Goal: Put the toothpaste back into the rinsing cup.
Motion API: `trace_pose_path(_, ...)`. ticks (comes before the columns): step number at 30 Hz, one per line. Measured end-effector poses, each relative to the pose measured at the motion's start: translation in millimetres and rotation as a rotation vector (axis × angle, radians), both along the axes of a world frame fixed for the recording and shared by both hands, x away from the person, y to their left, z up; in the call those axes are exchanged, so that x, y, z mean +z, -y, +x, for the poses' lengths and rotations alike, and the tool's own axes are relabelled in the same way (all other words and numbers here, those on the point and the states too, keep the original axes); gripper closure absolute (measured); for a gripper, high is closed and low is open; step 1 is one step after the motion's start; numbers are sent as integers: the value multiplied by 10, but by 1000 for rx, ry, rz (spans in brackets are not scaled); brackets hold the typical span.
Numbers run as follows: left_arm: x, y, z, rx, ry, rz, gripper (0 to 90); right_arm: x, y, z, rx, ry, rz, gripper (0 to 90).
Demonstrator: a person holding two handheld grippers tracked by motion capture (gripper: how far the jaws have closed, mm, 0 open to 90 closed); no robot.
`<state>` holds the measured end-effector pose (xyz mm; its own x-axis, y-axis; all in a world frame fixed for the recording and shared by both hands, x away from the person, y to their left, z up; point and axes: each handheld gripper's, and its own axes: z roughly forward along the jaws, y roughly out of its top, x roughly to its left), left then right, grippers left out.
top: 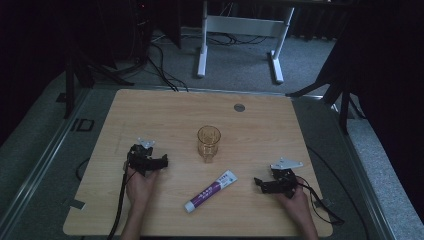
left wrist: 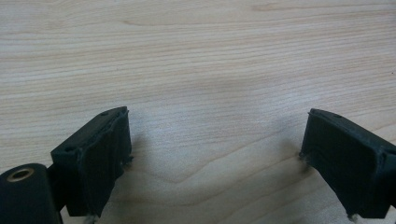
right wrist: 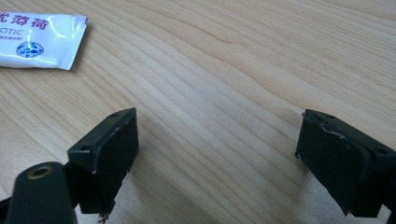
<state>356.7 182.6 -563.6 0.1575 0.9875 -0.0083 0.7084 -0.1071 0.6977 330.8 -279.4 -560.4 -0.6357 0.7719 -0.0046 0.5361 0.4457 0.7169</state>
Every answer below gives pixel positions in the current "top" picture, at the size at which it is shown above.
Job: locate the white metal desk frame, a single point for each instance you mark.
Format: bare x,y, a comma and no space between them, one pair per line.
243,26

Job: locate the amber glass cup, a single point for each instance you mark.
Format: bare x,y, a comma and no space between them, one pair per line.
208,143

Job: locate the person's left hand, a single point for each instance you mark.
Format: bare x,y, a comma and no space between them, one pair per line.
141,188

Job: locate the black metal stand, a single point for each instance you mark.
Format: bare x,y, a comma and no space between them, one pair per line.
335,90
70,83

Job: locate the white and purple toothpaste tube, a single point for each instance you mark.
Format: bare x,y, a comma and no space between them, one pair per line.
210,191

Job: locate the metal floor rail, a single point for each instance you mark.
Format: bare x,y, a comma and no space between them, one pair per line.
363,186
36,176

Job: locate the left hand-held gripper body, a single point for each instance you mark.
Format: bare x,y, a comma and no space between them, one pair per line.
141,156

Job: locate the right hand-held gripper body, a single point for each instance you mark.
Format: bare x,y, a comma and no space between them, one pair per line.
284,176

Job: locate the person's right hand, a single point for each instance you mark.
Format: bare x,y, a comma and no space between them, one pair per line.
296,201

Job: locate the dark computer tower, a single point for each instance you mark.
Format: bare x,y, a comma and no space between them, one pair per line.
143,30

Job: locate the grey round table grommet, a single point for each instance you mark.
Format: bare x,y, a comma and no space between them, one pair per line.
239,107

